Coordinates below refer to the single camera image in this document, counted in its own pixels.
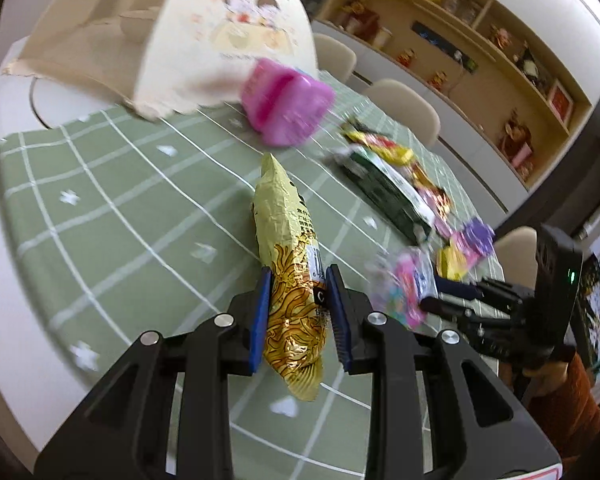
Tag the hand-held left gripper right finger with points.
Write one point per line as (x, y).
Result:
(338, 320)

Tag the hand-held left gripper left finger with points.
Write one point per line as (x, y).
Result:
(260, 320)

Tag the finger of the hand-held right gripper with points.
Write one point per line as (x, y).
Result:
(445, 307)
(460, 290)

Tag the pink printed sachet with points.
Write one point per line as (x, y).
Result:
(402, 285)

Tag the red gold snack packet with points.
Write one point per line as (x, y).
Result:
(432, 195)

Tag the person's right forearm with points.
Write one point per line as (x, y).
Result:
(575, 405)

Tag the small yellow packet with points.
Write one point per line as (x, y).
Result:
(452, 262)

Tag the purple plastic toy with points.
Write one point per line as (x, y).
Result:
(475, 237)

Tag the beige dining chair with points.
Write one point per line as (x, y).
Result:
(515, 252)
(332, 57)
(405, 110)

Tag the dark green snack packet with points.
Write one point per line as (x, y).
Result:
(380, 185)

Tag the figurine with pink pot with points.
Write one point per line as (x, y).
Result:
(517, 140)

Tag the yellow snack wrapper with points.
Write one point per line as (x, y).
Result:
(380, 147)

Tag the green checked tablecloth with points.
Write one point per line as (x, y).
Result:
(130, 210)

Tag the small red figurine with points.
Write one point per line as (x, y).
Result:
(437, 81)
(406, 58)

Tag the pink tissue pack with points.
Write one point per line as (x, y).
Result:
(285, 105)

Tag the black and white doll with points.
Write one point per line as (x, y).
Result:
(532, 65)

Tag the white cup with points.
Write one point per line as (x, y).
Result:
(382, 37)

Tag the glass jar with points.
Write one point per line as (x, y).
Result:
(471, 10)
(452, 2)

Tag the large red figurine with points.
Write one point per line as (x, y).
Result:
(360, 17)

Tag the cream printed food cover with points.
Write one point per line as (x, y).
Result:
(205, 20)

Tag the red picture frame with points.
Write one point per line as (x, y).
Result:
(561, 100)

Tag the wooden wall shelf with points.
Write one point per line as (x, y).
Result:
(485, 77)

